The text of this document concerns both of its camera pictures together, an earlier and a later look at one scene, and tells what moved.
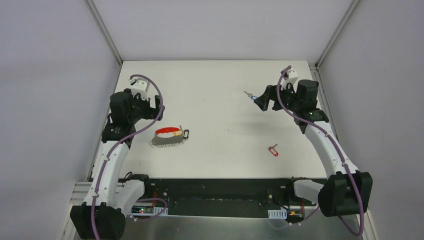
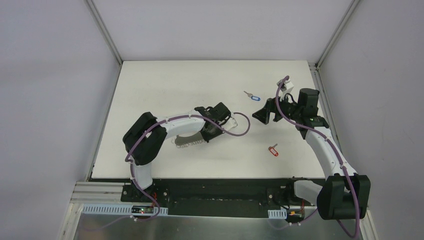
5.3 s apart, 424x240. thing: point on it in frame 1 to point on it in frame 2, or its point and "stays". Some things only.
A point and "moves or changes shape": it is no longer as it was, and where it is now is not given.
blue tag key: [251, 95] stays
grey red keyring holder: [158, 141] moves or changes shape
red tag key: [272, 149] stays
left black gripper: [156, 106] to [210, 129]
